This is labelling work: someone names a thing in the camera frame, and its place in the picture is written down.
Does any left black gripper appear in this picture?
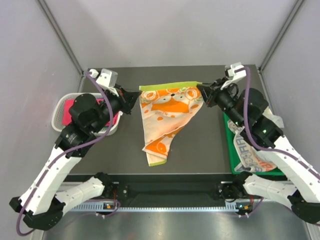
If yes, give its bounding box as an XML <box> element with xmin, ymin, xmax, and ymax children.
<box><xmin>91</xmin><ymin>84</ymin><xmax>141</xmax><ymax>134</ymax></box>

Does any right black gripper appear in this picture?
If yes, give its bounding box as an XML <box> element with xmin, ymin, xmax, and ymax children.
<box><xmin>197</xmin><ymin>76</ymin><xmax>245</xmax><ymax>128</ymax></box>

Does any orange white patterned towel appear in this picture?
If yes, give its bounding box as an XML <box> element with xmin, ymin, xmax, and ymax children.
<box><xmin>139</xmin><ymin>81</ymin><xmax>204</xmax><ymax>167</ymax></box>

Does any pink microfiber towel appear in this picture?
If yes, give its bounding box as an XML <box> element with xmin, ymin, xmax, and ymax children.
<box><xmin>62</xmin><ymin>97</ymin><xmax>120</xmax><ymax>127</ymax></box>

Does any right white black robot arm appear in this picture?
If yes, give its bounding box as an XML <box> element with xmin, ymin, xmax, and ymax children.
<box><xmin>196</xmin><ymin>79</ymin><xmax>320</xmax><ymax>225</ymax></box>

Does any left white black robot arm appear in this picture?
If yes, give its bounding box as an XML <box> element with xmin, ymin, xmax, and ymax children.
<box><xmin>9</xmin><ymin>85</ymin><xmax>141</xmax><ymax>231</ymax></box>

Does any green plastic tray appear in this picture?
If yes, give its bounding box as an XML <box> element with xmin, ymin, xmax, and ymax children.
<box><xmin>223</xmin><ymin>113</ymin><xmax>284</xmax><ymax>176</ymax></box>

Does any white perforated basket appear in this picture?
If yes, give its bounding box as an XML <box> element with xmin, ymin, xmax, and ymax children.
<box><xmin>51</xmin><ymin>93</ymin><xmax>123</xmax><ymax>136</ymax></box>

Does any white letter print towel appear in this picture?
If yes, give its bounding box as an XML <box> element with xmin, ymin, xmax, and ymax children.
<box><xmin>226</xmin><ymin>120</ymin><xmax>277</xmax><ymax>173</ymax></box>

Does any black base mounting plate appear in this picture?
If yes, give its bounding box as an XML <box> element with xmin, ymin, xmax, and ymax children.
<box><xmin>97</xmin><ymin>182</ymin><xmax>248</xmax><ymax>201</ymax></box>

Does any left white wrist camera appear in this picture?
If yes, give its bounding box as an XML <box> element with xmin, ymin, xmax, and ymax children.
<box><xmin>88</xmin><ymin>68</ymin><xmax>119</xmax><ymax>96</ymax></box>

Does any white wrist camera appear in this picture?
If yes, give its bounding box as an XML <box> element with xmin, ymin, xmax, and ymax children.
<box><xmin>88</xmin><ymin>68</ymin><xmax>119</xmax><ymax>96</ymax></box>
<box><xmin>221</xmin><ymin>62</ymin><xmax>247</xmax><ymax>89</ymax></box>

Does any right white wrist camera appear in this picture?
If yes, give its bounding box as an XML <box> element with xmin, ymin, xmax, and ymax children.
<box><xmin>221</xmin><ymin>62</ymin><xmax>247</xmax><ymax>89</ymax></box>

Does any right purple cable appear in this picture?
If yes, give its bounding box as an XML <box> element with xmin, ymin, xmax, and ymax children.
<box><xmin>234</xmin><ymin>66</ymin><xmax>320</xmax><ymax>218</ymax></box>

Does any purple cable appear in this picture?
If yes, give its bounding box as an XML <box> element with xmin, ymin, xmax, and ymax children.
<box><xmin>234</xmin><ymin>66</ymin><xmax>320</xmax><ymax>218</ymax></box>
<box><xmin>16</xmin><ymin>71</ymin><xmax>121</xmax><ymax>237</ymax></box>

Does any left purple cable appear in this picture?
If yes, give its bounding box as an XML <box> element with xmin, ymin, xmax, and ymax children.
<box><xmin>16</xmin><ymin>71</ymin><xmax>121</xmax><ymax>237</ymax></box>

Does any white slotted cable duct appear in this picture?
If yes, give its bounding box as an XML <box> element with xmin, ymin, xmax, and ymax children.
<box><xmin>69</xmin><ymin>202</ymin><xmax>253</xmax><ymax>213</ymax></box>

